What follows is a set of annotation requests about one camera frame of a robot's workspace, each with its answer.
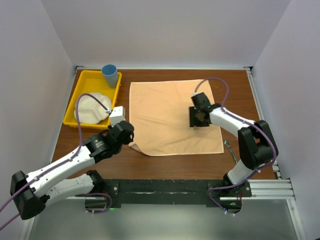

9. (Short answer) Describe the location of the iridescent purple fork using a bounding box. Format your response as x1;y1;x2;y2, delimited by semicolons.
224;140;238;164

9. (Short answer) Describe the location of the peach cloth napkin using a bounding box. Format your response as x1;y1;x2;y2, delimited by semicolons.
129;79;224;157

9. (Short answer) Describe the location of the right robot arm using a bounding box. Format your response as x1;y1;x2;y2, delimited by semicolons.
190;92;279;197

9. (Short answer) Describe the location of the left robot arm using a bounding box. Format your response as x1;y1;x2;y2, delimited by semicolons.
10;121;134;220

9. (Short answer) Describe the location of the white divided plate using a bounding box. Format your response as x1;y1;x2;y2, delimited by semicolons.
78;92;112;125

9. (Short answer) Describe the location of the yellow plastic tray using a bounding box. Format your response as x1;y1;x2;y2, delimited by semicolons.
63;70;122;130

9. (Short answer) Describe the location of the blue plastic cup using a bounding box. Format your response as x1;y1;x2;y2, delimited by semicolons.
101;64;118;89

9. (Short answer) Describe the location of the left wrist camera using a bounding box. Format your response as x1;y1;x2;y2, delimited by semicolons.
109;106;126;126

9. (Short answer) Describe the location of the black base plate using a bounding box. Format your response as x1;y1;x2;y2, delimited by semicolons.
97;179;252;213

